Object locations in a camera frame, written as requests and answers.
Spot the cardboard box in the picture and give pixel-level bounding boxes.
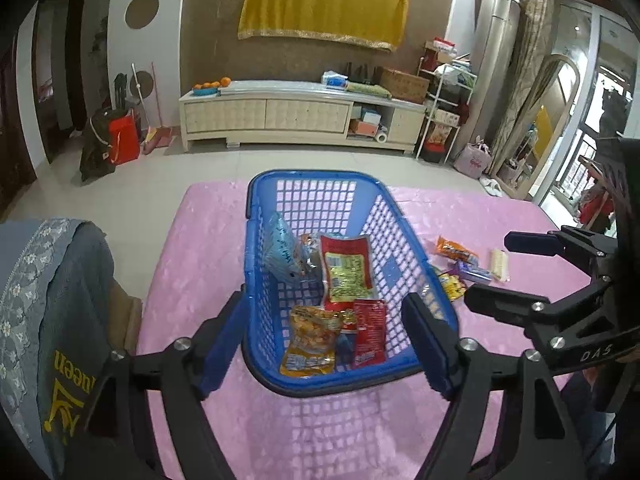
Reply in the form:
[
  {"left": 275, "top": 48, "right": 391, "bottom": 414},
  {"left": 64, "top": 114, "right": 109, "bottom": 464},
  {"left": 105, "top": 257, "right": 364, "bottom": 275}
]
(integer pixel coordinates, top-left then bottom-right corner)
[{"left": 379, "top": 67, "right": 431, "bottom": 105}]

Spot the silver tower air conditioner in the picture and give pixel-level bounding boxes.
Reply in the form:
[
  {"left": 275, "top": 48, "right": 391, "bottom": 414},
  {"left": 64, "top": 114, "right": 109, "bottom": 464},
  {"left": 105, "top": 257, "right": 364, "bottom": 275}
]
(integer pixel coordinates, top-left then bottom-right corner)
[{"left": 465, "top": 0, "right": 521, "bottom": 161}]

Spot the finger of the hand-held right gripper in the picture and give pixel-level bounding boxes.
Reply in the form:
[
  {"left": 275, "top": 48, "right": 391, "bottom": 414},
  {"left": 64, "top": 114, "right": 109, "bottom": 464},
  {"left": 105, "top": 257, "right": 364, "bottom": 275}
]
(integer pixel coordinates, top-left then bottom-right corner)
[
  {"left": 464, "top": 277, "right": 613, "bottom": 348},
  {"left": 504, "top": 226, "right": 617, "bottom": 281}
]

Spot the glass balcony door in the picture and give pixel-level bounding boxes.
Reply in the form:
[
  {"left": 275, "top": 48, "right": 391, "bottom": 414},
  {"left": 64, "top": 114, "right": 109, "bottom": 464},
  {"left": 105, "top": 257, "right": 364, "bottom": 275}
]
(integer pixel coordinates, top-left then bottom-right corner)
[{"left": 550, "top": 0, "right": 640, "bottom": 211}]

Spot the arched mirror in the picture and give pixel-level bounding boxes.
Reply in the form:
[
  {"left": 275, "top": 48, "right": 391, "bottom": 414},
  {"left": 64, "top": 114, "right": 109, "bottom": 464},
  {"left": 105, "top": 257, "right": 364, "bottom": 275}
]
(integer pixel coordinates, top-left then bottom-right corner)
[{"left": 500, "top": 54, "right": 581, "bottom": 201}]

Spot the grey chair cover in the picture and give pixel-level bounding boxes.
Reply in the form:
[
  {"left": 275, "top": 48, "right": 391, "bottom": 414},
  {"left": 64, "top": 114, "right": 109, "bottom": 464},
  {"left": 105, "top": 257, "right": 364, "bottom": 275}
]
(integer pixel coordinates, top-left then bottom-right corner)
[{"left": 0, "top": 217, "right": 146, "bottom": 480}]

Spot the red garment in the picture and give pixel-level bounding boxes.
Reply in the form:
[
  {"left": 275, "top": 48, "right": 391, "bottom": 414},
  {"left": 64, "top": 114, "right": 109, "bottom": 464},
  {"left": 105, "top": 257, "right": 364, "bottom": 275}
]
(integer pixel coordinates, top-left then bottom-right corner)
[{"left": 582, "top": 190, "right": 616, "bottom": 231}]

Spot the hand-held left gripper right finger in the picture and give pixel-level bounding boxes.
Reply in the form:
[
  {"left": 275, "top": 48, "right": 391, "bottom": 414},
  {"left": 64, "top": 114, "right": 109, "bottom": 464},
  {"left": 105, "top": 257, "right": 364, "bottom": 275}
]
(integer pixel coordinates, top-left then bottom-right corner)
[{"left": 400, "top": 292, "right": 586, "bottom": 480}]

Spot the orange printed box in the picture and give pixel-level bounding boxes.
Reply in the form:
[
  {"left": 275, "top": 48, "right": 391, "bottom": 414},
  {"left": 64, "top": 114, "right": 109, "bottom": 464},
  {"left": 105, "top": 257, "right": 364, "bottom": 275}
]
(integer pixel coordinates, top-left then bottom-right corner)
[{"left": 425, "top": 125, "right": 458, "bottom": 148}]

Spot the pink quilted tablecloth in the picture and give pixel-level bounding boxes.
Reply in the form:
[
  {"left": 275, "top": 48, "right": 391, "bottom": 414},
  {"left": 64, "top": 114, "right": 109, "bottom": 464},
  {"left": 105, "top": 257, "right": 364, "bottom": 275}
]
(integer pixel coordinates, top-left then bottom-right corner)
[{"left": 135, "top": 182, "right": 621, "bottom": 480}]

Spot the dark wooden door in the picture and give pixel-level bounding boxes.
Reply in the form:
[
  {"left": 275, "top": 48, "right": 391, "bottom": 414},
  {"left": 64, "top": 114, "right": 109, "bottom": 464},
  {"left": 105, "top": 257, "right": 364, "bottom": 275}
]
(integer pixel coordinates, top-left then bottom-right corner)
[{"left": 0, "top": 30, "right": 38, "bottom": 216}]

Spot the pink broom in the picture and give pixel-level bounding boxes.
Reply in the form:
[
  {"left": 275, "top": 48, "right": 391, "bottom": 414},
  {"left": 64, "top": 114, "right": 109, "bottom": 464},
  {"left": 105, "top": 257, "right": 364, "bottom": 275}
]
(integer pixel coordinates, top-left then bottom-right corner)
[{"left": 141, "top": 61, "right": 175, "bottom": 155}]

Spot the yellow green-tipped snack packet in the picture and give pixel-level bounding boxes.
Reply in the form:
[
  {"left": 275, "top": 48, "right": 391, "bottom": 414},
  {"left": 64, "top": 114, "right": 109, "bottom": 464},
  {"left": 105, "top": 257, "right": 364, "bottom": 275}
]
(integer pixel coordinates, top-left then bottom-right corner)
[{"left": 432, "top": 270, "right": 468, "bottom": 303}]

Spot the cream television cabinet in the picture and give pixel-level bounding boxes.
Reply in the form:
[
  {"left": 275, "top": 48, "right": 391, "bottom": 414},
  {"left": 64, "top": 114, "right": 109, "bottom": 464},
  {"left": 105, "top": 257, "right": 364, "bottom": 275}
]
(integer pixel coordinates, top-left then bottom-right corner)
[{"left": 179, "top": 79, "right": 428, "bottom": 155}]

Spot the small red snack packet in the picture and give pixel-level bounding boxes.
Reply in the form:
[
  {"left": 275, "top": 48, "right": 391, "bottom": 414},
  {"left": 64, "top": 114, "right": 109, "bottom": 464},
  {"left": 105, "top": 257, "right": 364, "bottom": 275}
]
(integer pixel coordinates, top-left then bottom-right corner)
[{"left": 352, "top": 299, "right": 388, "bottom": 371}]

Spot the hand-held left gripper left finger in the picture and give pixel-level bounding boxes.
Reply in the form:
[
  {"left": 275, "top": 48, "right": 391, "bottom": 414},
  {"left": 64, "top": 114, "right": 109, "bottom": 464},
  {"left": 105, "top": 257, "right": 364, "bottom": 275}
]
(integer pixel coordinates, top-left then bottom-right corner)
[{"left": 67, "top": 285, "right": 247, "bottom": 480}]

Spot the dark bag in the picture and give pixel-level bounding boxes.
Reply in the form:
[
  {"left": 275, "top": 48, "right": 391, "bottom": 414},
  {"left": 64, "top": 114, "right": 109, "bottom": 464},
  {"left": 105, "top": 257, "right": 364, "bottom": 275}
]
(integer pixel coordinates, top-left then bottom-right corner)
[{"left": 79, "top": 107, "right": 117, "bottom": 182}]

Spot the purple snack packet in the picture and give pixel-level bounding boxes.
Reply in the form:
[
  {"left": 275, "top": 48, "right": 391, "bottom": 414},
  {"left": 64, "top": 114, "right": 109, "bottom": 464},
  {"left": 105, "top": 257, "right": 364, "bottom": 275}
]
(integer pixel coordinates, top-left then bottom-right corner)
[{"left": 452, "top": 260, "right": 493, "bottom": 283}]

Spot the yellow peanut snack packet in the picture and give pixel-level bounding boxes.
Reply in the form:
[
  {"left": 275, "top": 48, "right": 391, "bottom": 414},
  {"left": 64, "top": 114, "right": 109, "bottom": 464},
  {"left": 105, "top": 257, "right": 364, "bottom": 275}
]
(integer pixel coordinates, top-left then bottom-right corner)
[{"left": 279, "top": 305, "right": 343, "bottom": 378}]

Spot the large red snack packet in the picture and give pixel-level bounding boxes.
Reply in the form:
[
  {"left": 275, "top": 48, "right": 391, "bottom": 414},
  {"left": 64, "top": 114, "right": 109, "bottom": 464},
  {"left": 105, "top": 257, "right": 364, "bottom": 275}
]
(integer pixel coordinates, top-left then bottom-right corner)
[{"left": 319, "top": 232, "right": 376, "bottom": 311}]

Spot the white storage rack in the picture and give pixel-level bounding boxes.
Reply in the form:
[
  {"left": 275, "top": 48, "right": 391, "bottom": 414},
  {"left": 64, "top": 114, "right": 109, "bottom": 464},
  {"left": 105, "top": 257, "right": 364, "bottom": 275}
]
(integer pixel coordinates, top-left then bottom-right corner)
[{"left": 415, "top": 40, "right": 478, "bottom": 166}]

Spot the yellow cloth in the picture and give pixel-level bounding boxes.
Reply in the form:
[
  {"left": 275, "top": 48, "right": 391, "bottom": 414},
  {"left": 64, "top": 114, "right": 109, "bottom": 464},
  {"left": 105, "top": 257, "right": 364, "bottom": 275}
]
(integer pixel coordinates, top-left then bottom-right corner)
[{"left": 237, "top": 0, "right": 411, "bottom": 53}]

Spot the blue plastic basket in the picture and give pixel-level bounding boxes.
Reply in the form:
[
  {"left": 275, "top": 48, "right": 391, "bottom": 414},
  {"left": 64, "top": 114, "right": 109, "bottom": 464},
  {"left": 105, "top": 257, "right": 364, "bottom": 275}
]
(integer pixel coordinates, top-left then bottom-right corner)
[{"left": 241, "top": 170, "right": 460, "bottom": 398}]

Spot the orange sausage snack packet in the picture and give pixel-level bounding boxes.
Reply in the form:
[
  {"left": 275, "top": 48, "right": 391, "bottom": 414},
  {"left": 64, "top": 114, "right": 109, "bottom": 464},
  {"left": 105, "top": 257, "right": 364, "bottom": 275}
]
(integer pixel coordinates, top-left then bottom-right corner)
[{"left": 435, "top": 235, "right": 476, "bottom": 263}]

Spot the white mop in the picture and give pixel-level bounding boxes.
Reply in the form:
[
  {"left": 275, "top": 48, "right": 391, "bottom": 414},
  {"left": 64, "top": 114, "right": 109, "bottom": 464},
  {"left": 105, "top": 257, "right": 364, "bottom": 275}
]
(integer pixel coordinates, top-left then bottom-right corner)
[{"left": 131, "top": 62, "right": 151, "bottom": 126}]

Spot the dark wooden door frame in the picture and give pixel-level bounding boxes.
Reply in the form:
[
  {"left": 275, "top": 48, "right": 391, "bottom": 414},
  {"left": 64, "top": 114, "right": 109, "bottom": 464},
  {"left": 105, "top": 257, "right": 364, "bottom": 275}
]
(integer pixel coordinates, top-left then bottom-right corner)
[{"left": 31, "top": 0, "right": 88, "bottom": 166}]

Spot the wooden drying rack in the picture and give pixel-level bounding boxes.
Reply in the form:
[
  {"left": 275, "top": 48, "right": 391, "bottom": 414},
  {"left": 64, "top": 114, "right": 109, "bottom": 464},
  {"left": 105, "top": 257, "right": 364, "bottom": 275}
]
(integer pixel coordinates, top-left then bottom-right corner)
[{"left": 577, "top": 152, "right": 621, "bottom": 236}]

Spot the red bag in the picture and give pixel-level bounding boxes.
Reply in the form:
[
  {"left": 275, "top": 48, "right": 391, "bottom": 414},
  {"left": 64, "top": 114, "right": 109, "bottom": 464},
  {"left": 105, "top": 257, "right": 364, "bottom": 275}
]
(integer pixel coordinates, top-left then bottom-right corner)
[{"left": 107, "top": 110, "right": 141, "bottom": 166}]

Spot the pale cracker snack packet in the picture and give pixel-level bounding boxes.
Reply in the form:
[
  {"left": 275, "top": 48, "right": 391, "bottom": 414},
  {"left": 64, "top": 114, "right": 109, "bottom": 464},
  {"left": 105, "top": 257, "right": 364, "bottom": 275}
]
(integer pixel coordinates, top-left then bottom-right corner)
[{"left": 487, "top": 249, "right": 512, "bottom": 282}]

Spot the green cushion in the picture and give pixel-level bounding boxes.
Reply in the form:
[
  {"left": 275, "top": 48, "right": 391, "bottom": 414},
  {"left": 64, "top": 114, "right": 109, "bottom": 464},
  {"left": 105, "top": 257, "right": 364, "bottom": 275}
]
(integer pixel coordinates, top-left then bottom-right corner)
[{"left": 345, "top": 81, "right": 393, "bottom": 100}]

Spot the plate of oranges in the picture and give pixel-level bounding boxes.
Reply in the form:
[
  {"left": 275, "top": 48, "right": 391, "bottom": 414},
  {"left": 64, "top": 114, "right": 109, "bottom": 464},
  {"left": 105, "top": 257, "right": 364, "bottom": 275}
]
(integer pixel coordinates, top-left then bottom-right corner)
[{"left": 191, "top": 76, "right": 232, "bottom": 97}]

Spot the pink bag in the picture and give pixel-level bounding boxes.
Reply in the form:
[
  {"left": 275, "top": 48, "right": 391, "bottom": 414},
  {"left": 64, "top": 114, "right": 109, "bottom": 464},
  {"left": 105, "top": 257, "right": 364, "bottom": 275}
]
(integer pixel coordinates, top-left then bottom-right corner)
[{"left": 452, "top": 136, "right": 493, "bottom": 177}]

